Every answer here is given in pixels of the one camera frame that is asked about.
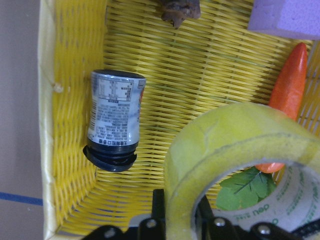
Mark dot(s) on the brown dried object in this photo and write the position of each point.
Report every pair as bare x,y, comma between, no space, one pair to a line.
177,11

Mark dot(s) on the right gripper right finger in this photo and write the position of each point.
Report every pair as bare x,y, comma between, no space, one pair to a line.
210,227

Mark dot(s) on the yellow tape roll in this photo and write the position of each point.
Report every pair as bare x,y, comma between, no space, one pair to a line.
233,137

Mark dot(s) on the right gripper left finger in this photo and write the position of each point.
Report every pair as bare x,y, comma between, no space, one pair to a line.
148,228

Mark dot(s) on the purple sponge block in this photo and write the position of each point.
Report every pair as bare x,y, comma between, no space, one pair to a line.
294,19

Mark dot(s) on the yellow plastic basket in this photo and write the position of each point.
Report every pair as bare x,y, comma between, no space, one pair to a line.
208,63

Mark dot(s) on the small dark labelled bottle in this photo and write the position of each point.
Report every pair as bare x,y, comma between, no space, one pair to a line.
114,128

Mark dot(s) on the toy orange carrot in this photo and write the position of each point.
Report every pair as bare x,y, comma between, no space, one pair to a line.
252,185

